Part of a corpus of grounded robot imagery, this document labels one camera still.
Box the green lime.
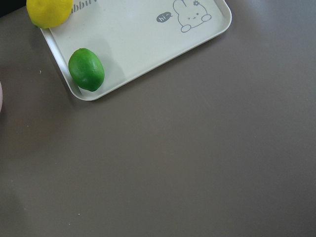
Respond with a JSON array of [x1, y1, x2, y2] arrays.
[[68, 48, 105, 92]]

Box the cream rabbit tray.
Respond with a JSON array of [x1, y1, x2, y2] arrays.
[[42, 0, 232, 101]]

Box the pink bowl of ice cubes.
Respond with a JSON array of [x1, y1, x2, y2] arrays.
[[0, 82, 3, 112]]

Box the yellow lemon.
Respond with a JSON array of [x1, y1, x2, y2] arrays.
[[26, 0, 73, 29]]

